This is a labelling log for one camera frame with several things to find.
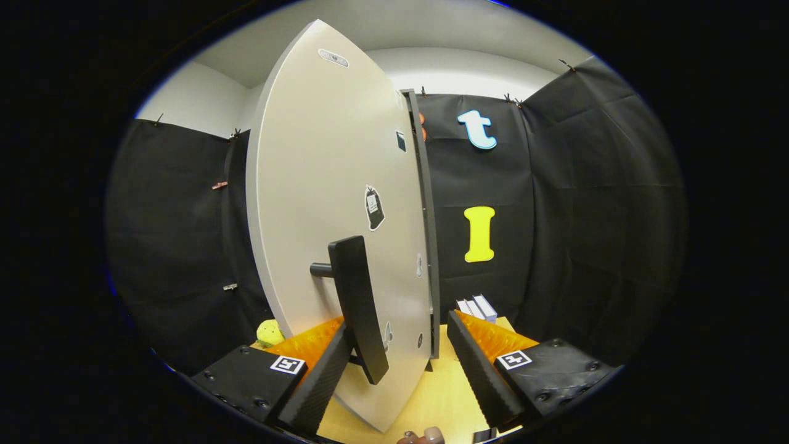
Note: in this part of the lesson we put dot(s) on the yellow plush toy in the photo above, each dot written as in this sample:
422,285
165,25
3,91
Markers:
270,333

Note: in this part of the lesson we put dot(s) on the black backdrop cloth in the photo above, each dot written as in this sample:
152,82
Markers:
585,216

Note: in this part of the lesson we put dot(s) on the beige shoe cabinet door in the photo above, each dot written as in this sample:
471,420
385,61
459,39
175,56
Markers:
320,154

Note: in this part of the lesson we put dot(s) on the white striped box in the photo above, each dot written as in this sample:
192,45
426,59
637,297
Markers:
479,307

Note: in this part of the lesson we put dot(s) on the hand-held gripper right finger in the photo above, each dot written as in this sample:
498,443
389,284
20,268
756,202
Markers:
478,370

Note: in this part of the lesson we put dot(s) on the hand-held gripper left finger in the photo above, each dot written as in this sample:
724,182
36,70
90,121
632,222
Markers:
320,382

